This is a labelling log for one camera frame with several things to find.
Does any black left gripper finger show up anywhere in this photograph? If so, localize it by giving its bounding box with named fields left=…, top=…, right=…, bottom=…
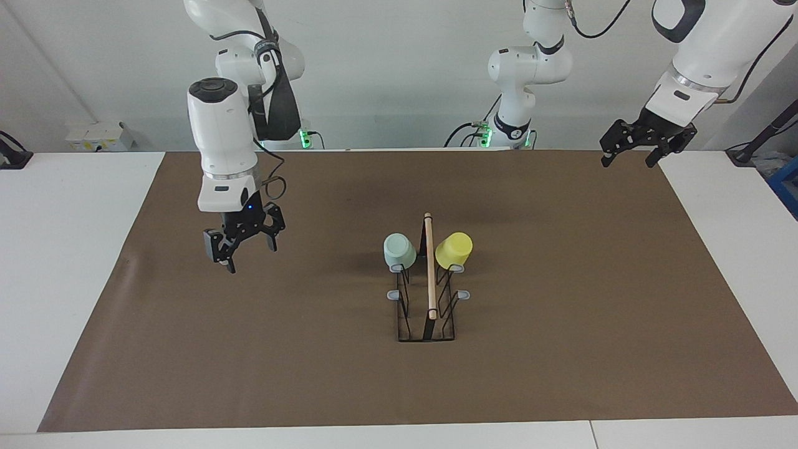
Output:
left=645, top=125, right=698, bottom=169
left=600, top=120, right=643, bottom=168

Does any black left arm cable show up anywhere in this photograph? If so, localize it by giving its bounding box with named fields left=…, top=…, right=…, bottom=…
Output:
left=569, top=0, right=797, bottom=105

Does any black stand pole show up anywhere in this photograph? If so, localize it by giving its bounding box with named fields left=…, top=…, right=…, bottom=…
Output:
left=725, top=100, right=798, bottom=167

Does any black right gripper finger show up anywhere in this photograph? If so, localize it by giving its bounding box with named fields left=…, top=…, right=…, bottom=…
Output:
left=252, top=203, right=286, bottom=253
left=203, top=228, right=248, bottom=275

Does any blue box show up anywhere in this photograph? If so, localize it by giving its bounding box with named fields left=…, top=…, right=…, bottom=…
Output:
left=767, top=156, right=798, bottom=220

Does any black table clamp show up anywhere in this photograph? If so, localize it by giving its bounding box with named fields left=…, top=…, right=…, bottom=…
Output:
left=0, top=130, right=33, bottom=170

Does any black wire cup rack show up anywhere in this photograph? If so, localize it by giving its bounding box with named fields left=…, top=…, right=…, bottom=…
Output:
left=387, top=213, right=471, bottom=342

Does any pale green plastic cup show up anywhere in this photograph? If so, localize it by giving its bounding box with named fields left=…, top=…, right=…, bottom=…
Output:
left=383, top=233, right=417, bottom=271

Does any yellow plastic cup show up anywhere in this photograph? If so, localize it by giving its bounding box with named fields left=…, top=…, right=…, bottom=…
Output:
left=435, top=232, right=474, bottom=270

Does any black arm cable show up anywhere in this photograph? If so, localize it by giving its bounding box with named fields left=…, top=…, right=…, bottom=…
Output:
left=209, top=28, right=288, bottom=201
left=569, top=0, right=797, bottom=105

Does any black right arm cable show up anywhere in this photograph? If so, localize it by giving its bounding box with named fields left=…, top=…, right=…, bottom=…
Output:
left=209, top=28, right=288, bottom=201

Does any brown table mat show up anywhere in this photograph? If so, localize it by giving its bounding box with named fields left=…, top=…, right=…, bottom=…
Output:
left=37, top=150, right=798, bottom=433

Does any black base cable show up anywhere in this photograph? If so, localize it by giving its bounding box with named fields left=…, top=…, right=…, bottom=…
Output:
left=444, top=120, right=499, bottom=148

